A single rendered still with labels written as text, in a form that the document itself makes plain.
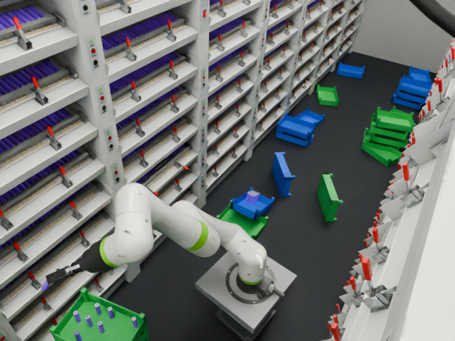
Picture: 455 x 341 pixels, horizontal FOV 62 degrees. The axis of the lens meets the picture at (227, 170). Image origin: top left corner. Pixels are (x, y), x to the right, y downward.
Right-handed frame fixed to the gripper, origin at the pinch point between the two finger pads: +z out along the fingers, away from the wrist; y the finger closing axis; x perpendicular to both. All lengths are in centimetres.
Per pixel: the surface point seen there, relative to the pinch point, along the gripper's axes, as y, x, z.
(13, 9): -1, 84, -21
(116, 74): 35, 66, -23
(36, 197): 14.2, 31.6, 16.5
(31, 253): 15.2, 13.2, 31.4
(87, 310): 30.1, -16.4, 30.0
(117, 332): 30.4, -28.7, 18.1
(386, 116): 286, 30, -97
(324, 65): 361, 119, -58
